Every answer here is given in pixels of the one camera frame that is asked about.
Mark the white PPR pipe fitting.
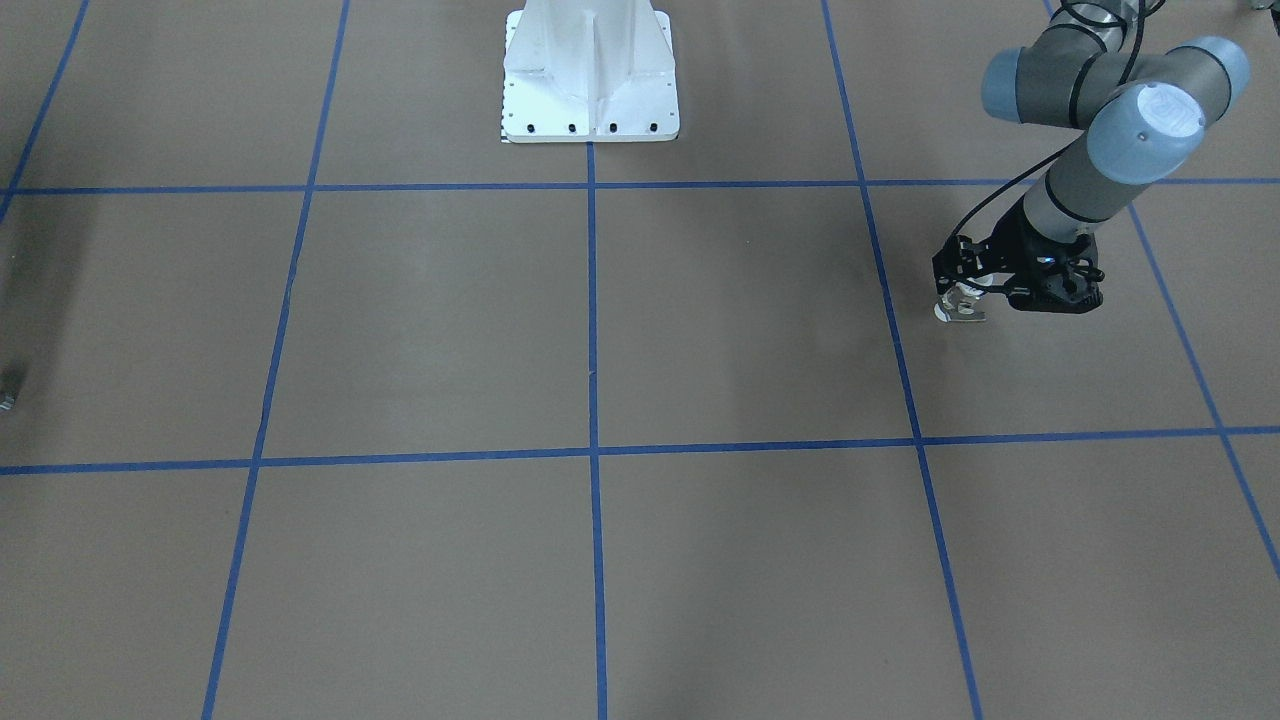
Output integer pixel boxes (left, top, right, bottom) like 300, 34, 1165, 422
933, 283, 987, 324

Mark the white camera stand column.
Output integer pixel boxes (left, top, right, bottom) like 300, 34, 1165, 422
500, 1, 681, 143

